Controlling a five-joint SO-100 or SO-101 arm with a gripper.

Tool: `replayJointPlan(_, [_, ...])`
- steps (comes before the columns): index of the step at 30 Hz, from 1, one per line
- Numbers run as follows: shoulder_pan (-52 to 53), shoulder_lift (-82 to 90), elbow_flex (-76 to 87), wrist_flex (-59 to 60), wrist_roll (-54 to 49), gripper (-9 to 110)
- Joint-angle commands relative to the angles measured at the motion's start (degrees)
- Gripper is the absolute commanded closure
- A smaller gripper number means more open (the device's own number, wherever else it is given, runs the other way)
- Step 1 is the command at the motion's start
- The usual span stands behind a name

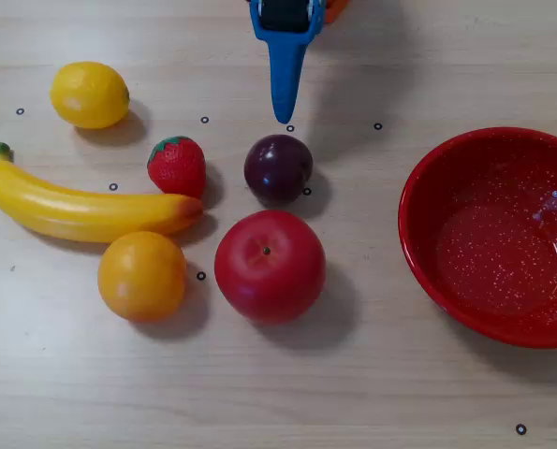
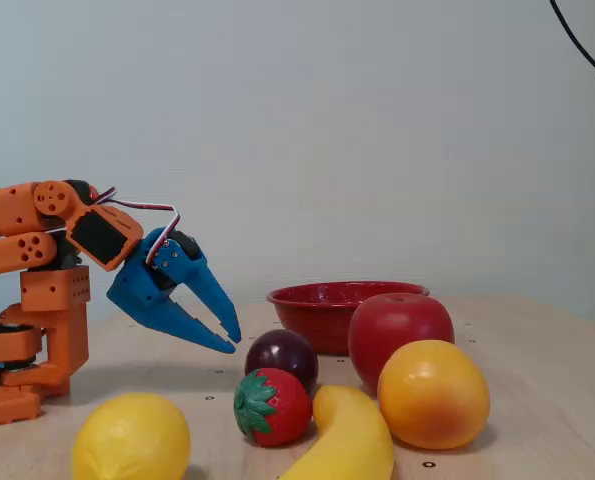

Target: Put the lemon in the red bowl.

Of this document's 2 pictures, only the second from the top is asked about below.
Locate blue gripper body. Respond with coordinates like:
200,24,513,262
107,228,202,329

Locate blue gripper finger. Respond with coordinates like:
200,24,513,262
149,299,237,355
154,240,242,344

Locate yellow toy lemon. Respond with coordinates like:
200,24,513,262
71,393,192,480

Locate red speckled bowl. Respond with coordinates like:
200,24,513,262
266,281,431,357

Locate dark purple toy plum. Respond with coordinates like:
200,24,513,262
244,328,320,396

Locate red toy strawberry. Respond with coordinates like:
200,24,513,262
233,368,314,448

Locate red toy apple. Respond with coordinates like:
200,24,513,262
347,293,456,397

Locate yellow toy banana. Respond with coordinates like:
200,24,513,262
276,384,396,480

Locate toy orange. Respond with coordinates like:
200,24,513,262
377,339,492,450

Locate white red black servo cable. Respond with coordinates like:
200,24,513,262
92,187,181,266

